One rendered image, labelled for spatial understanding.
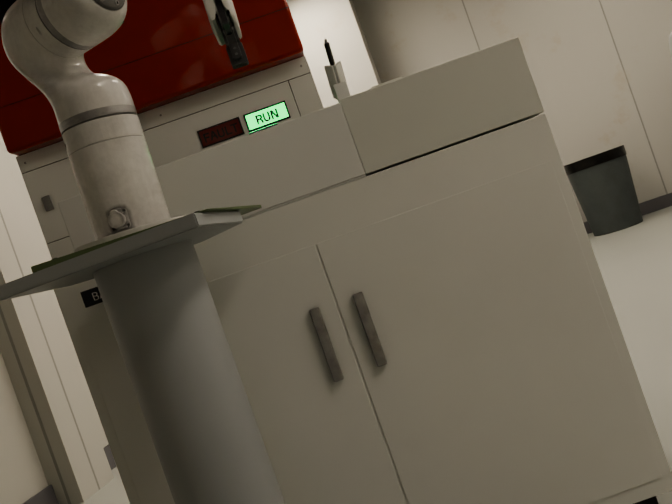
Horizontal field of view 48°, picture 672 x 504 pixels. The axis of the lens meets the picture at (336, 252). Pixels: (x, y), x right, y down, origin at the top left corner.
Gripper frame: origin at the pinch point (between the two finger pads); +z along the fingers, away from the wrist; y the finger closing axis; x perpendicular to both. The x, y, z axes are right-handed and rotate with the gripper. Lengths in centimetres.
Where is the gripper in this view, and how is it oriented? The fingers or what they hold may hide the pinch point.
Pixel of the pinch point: (237, 56)
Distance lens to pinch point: 148.8
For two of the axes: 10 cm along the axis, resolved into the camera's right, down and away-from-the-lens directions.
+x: 9.4, -3.3, 0.1
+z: 3.3, 9.2, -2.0
